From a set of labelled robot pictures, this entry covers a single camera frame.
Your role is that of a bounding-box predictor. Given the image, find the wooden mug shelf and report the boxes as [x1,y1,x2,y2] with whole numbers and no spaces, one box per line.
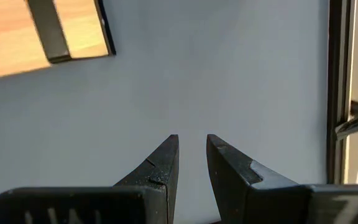
[0,0,117,82]

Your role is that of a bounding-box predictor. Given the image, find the black aluminium table frame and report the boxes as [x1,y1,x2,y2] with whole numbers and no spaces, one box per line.
[326,0,358,185]

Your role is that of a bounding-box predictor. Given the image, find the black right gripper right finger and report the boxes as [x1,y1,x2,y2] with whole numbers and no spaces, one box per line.
[206,133,358,224]

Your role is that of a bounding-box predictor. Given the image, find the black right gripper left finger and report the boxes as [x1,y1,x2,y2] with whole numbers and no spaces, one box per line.
[0,134,180,224]

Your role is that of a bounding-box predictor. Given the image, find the black flat metal bar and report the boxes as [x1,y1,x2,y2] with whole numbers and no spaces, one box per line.
[25,0,73,65]

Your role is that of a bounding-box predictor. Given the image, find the blue-grey table mat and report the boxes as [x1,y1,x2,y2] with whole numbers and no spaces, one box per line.
[0,0,331,224]

